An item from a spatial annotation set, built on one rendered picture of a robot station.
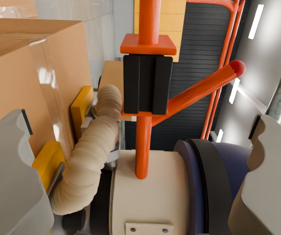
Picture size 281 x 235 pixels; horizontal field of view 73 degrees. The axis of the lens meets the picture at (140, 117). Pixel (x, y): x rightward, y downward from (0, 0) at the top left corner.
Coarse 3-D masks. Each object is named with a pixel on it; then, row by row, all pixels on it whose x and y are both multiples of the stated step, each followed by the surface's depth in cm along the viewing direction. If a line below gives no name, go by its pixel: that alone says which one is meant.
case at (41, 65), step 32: (0, 32) 26; (32, 32) 27; (64, 32) 30; (0, 64) 17; (32, 64) 22; (64, 64) 31; (0, 96) 17; (32, 96) 22; (64, 96) 31; (32, 128) 22; (64, 128) 32
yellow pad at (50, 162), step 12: (48, 144) 24; (60, 144) 25; (48, 156) 23; (60, 156) 25; (36, 168) 21; (48, 168) 22; (60, 168) 24; (48, 180) 22; (48, 192) 21; (60, 216) 24; (72, 216) 25; (84, 216) 27; (60, 228) 25; (72, 228) 25
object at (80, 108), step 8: (88, 88) 40; (80, 96) 36; (88, 96) 38; (72, 104) 34; (80, 104) 34; (88, 104) 38; (72, 112) 33; (80, 112) 34; (88, 112) 36; (80, 120) 34; (80, 128) 35; (80, 136) 36
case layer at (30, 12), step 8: (0, 0) 69; (8, 0) 73; (16, 0) 78; (24, 0) 83; (32, 0) 89; (0, 8) 69; (8, 8) 73; (16, 8) 78; (24, 8) 83; (32, 8) 89; (0, 16) 69; (8, 16) 73; (16, 16) 78; (24, 16) 83; (32, 16) 89
